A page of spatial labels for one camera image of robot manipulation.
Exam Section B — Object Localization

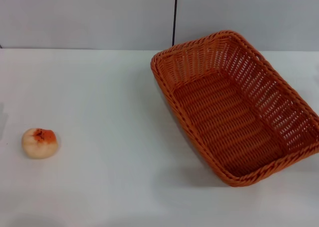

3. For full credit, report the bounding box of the black vertical wall strip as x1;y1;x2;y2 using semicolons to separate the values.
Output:
171;0;179;47

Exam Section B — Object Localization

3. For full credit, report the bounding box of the round bun with orange patch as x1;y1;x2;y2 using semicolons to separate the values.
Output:
21;128;60;160

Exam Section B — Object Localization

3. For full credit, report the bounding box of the orange woven plastic basket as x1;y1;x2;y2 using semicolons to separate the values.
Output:
150;30;319;188

